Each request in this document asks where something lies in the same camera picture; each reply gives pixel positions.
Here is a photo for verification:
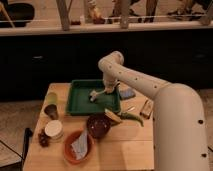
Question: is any white black brush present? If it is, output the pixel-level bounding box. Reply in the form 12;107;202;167
89;89;107;102

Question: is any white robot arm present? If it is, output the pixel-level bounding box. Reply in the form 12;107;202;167
98;51;210;171

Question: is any green plastic tray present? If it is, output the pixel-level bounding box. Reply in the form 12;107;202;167
66;79;121;116

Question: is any blue grey sponge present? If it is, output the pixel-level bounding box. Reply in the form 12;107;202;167
119;88;136;100

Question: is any dark red bowl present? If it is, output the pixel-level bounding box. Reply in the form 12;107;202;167
86;114;111;139

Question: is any small wooden box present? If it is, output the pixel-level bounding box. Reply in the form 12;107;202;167
140;99;153;119

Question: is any light green cup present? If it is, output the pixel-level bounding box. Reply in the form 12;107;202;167
45;92;57;105

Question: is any grey folded cloth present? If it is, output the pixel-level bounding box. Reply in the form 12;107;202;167
71;130;88;160

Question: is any orange bowl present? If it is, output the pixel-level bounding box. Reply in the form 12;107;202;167
63;130;94;164

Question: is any dark grape bunch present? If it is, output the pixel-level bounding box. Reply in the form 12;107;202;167
38;130;49;147

